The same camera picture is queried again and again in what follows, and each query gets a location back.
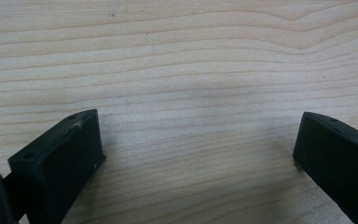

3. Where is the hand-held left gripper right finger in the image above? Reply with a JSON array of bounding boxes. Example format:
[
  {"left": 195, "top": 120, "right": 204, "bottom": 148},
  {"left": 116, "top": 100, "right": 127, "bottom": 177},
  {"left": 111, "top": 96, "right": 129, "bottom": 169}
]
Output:
[{"left": 292, "top": 111, "right": 358, "bottom": 224}]

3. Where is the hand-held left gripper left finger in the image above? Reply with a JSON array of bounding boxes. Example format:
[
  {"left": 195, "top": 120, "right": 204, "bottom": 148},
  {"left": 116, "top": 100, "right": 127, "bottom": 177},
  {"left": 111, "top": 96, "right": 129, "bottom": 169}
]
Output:
[{"left": 7, "top": 108, "right": 107, "bottom": 224}]

